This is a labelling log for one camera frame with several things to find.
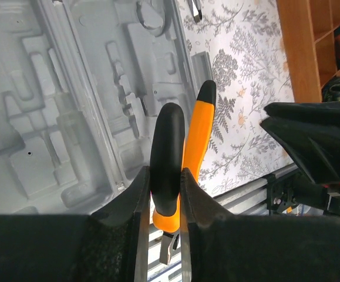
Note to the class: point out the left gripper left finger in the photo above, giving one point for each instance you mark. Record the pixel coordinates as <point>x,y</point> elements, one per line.
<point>110,244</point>

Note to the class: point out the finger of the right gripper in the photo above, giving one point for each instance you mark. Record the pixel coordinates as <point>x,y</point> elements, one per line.
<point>310,134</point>

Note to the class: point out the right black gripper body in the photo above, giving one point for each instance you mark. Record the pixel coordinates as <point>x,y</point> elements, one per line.
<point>322,197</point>

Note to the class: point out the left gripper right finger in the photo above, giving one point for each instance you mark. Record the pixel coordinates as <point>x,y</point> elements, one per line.
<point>217,245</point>

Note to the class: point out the orange handled pliers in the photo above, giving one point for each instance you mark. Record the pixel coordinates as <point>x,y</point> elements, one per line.
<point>174,147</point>

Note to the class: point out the grey plastic tool case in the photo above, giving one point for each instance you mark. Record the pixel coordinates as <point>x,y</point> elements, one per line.
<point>81,86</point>

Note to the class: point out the black yellow screwdriver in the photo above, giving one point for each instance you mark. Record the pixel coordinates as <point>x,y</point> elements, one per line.
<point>195,9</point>

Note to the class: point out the wooden compartment tray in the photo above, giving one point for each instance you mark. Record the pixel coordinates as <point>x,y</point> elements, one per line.
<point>308,34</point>

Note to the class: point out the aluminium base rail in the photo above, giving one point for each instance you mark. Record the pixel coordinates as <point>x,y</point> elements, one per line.
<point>246,199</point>

